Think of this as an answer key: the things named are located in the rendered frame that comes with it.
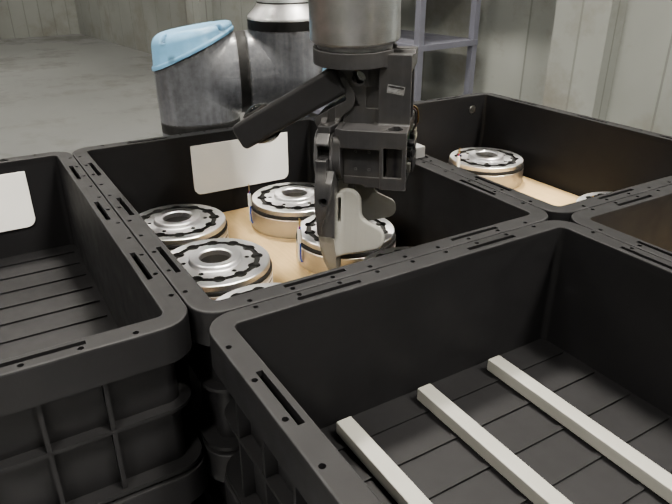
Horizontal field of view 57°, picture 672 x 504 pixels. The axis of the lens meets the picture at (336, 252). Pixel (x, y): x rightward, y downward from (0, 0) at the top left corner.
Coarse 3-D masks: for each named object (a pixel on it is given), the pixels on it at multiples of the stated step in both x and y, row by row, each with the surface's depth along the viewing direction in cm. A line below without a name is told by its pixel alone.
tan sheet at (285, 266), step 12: (228, 216) 75; (240, 216) 75; (228, 228) 72; (240, 228) 72; (252, 228) 72; (252, 240) 69; (264, 240) 69; (276, 240) 69; (288, 240) 69; (276, 252) 66; (288, 252) 66; (276, 264) 64; (288, 264) 64; (276, 276) 61; (288, 276) 61; (300, 276) 61
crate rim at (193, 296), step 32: (224, 128) 74; (416, 160) 63; (480, 192) 54; (128, 224) 48; (512, 224) 48; (160, 256) 43; (384, 256) 43; (416, 256) 43; (192, 288) 39; (288, 288) 39; (192, 320) 37
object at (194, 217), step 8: (176, 208) 68; (184, 208) 68; (160, 216) 66; (168, 216) 67; (176, 216) 67; (184, 216) 67; (192, 216) 66; (160, 224) 64; (168, 224) 64; (176, 224) 64; (184, 224) 64; (192, 224) 65
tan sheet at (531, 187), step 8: (520, 184) 86; (528, 184) 86; (536, 184) 86; (544, 184) 86; (528, 192) 83; (536, 192) 83; (544, 192) 83; (552, 192) 83; (560, 192) 83; (568, 192) 83; (544, 200) 80; (552, 200) 80; (560, 200) 80; (568, 200) 80
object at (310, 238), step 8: (312, 216) 67; (304, 224) 65; (312, 224) 66; (376, 224) 66; (384, 224) 66; (304, 232) 63; (312, 232) 64; (384, 232) 64; (392, 232) 63; (304, 240) 62; (312, 240) 61; (384, 240) 61; (312, 248) 61
